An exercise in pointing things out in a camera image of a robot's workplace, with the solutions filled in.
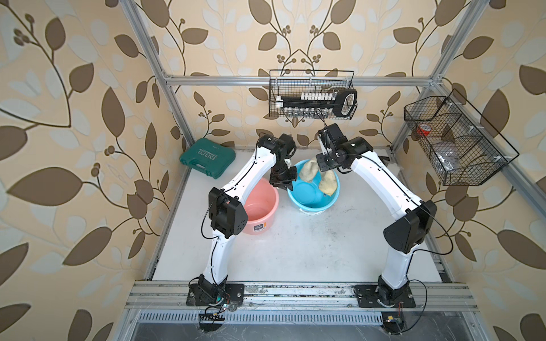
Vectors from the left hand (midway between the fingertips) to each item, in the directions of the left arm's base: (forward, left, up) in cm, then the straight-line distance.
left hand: (290, 185), depth 82 cm
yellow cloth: (+4, -7, +4) cm, 9 cm away
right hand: (+8, -14, +5) cm, 17 cm away
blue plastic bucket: (+5, -9, -15) cm, 18 cm away
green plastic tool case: (+29, +43, -14) cm, 53 cm away
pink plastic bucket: (0, +13, -17) cm, 22 cm away
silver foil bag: (+1, -54, +14) cm, 56 cm away
